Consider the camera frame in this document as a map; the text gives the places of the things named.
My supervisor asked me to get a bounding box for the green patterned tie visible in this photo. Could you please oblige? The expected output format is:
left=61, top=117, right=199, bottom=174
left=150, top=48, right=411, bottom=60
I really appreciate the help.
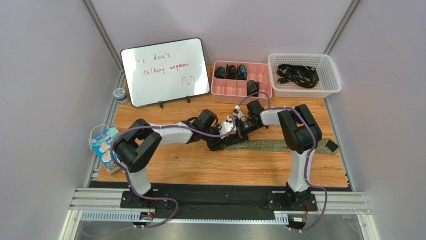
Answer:
left=223, top=138, right=341, bottom=156

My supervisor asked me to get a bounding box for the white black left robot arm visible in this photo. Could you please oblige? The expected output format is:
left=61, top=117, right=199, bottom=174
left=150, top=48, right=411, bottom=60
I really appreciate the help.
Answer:
left=109, top=109, right=237, bottom=199

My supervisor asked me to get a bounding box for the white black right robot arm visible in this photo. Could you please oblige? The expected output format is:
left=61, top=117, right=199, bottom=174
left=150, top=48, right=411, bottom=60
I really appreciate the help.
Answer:
left=236, top=100, right=323, bottom=204

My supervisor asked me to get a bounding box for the rolled dark tie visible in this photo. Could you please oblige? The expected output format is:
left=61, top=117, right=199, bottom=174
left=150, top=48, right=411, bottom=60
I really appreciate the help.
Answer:
left=225, top=64, right=237, bottom=80
left=214, top=66, right=226, bottom=79
left=236, top=64, right=248, bottom=81
left=246, top=80, right=260, bottom=98

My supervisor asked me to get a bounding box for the pink divided organizer box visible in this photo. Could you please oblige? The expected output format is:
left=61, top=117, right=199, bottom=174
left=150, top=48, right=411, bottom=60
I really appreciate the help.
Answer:
left=210, top=60, right=273, bottom=106

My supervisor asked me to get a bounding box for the white plastic basket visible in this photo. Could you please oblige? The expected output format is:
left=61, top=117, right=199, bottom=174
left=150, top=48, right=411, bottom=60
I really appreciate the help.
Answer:
left=268, top=53, right=342, bottom=99

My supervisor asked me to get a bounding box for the black camouflage tie in basket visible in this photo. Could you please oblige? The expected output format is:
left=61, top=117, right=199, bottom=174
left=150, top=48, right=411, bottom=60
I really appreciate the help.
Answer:
left=276, top=64, right=320, bottom=89

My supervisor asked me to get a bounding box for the light blue power adapter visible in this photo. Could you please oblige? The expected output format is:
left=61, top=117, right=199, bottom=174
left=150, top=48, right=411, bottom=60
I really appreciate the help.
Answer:
left=107, top=127, right=120, bottom=139

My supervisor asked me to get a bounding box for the small patterned round jar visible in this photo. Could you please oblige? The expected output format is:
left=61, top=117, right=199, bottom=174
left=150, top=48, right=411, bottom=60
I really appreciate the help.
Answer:
left=113, top=88, right=130, bottom=106

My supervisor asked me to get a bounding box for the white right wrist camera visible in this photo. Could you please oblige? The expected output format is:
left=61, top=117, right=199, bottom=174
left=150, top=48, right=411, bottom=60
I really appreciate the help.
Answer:
left=232, top=105, right=247, bottom=122

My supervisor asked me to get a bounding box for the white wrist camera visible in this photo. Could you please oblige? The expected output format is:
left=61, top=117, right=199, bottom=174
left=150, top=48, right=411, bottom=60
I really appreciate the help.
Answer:
left=232, top=105, right=247, bottom=122
left=220, top=121, right=237, bottom=138

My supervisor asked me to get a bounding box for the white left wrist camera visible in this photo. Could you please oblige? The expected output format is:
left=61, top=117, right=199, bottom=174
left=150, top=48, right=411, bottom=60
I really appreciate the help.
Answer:
left=220, top=121, right=237, bottom=138

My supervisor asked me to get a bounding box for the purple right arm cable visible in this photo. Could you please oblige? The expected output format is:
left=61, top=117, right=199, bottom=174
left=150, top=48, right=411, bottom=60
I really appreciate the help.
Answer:
left=234, top=91, right=329, bottom=233

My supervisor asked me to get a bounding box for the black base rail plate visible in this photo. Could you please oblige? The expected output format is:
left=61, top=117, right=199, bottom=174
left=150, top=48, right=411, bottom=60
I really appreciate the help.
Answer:
left=88, top=180, right=354, bottom=221

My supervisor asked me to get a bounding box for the white whiteboard black frame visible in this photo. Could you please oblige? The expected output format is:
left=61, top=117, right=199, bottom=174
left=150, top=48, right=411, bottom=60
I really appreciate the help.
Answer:
left=120, top=38, right=211, bottom=108

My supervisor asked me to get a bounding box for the white adapter cable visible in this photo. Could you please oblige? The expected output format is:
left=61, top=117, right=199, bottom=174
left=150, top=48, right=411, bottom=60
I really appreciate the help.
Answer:
left=88, top=124, right=111, bottom=153

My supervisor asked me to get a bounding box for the aluminium frame rail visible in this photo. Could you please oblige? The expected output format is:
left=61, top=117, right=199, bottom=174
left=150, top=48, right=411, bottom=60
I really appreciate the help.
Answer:
left=59, top=188, right=378, bottom=240

